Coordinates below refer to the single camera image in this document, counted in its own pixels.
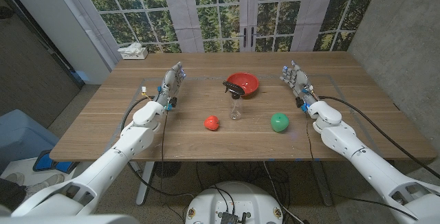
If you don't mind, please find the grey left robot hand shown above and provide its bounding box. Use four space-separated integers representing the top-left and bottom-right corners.
155 61 187 110

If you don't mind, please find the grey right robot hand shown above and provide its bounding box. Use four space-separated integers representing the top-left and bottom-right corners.
279 60 316 108

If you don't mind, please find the clear spray bottle black head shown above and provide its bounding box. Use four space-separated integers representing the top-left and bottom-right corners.
222 80 245 121

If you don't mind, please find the white tissue box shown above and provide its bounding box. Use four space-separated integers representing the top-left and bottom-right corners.
117 42 149 60

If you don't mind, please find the green apple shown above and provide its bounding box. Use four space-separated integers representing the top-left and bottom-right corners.
270 112 290 133

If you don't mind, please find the red bowl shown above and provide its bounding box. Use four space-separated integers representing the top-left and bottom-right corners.
226 71 260 97

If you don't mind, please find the red tomato toy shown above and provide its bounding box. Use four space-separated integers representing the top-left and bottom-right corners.
203 115 221 131

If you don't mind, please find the printed window backdrop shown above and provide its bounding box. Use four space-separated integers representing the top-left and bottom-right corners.
54 0 383 72

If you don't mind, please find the black floor fan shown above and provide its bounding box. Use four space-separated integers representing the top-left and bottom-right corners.
153 161 182 179

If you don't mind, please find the white table leg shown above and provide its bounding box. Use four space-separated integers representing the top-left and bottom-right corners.
135 161 155 207

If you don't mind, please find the grey table leg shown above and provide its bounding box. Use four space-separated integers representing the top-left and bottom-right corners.
311 160 333 207

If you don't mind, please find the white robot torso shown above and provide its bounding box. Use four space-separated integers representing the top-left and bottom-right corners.
184 181 285 224

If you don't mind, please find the blue and black pad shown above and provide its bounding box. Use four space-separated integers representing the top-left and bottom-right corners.
32 149 79 175

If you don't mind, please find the blue storage bin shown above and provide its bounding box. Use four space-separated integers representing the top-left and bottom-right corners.
0 109 60 175

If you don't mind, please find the grey sneaker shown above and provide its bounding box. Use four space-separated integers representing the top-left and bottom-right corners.
3 172 27 186
25 173 65 197

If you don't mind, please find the person's black trouser leg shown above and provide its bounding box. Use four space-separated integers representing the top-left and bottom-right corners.
0 177 28 212

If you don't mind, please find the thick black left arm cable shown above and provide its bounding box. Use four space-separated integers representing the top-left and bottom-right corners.
120 95 195 198

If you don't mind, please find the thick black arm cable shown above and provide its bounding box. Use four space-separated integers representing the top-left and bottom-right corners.
120 95 195 198
318 95 440 180

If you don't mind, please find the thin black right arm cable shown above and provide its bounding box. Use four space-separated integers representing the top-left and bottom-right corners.
304 112 419 222

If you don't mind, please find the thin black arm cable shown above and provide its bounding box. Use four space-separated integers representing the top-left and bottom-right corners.
159 110 167 183
304 112 419 222

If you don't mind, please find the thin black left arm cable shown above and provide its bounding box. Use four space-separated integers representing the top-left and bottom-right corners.
159 110 167 183

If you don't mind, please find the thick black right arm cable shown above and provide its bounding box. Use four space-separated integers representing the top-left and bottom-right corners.
318 95 440 180

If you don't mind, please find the white floor cable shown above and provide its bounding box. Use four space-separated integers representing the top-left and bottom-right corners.
263 161 305 224

